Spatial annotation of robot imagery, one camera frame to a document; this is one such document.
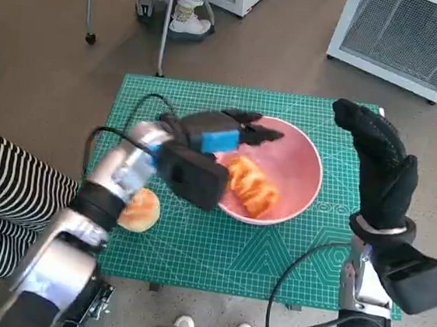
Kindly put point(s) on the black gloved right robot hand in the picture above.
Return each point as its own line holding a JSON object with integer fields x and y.
{"x": 384, "y": 181}

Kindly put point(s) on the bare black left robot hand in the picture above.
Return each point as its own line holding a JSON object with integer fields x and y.
{"x": 221, "y": 140}

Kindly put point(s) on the long toasted bread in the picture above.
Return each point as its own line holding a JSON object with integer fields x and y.
{"x": 251, "y": 186}

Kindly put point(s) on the pink bowl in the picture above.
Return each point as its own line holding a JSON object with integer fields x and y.
{"x": 299, "y": 172}

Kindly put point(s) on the round bread bun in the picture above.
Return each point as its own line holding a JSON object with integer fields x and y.
{"x": 145, "y": 210}

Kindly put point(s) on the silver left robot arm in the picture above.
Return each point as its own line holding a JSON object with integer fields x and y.
{"x": 125, "y": 161}

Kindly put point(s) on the green cutting mat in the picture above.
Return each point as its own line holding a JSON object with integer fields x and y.
{"x": 201, "y": 255}

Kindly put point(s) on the large white grille appliance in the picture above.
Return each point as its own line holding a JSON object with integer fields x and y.
{"x": 404, "y": 34}

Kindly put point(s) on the black table clip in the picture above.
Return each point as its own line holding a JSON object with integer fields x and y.
{"x": 294, "y": 307}
{"x": 156, "y": 286}

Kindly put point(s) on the grey wheeled chair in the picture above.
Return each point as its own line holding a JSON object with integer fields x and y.
{"x": 88, "y": 1}

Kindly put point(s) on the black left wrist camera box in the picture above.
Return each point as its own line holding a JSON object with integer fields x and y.
{"x": 193, "y": 180}

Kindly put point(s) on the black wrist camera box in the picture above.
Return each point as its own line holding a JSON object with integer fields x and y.
{"x": 193, "y": 180}
{"x": 421, "y": 278}

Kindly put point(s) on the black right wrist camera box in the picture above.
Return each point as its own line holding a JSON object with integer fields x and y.
{"x": 421, "y": 278}

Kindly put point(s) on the black metal frame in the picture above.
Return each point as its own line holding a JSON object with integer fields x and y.
{"x": 100, "y": 299}

